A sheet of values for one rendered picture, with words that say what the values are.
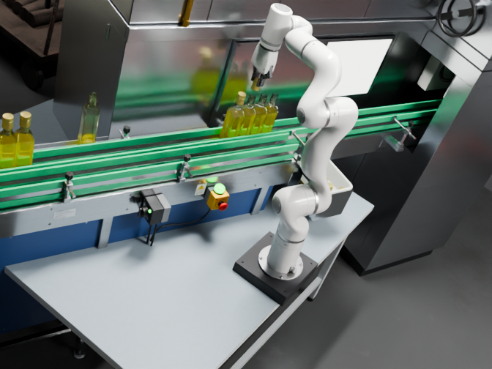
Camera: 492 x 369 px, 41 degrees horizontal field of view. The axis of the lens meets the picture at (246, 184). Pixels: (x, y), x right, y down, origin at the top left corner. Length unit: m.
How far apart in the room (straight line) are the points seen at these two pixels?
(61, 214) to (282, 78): 1.14
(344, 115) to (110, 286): 1.07
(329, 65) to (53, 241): 1.20
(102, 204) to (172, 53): 0.63
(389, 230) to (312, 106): 1.71
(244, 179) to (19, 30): 2.45
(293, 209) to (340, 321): 1.48
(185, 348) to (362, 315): 1.67
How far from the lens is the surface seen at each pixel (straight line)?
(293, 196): 2.41
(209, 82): 2.75
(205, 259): 2.72
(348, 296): 3.93
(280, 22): 2.49
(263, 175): 2.82
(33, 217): 2.39
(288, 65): 2.89
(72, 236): 2.57
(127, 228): 2.67
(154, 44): 2.51
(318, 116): 2.20
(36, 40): 4.68
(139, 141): 2.60
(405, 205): 3.67
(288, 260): 2.64
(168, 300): 2.54
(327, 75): 2.22
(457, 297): 4.36
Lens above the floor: 2.69
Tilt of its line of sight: 38 degrees down
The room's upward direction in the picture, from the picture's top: 20 degrees clockwise
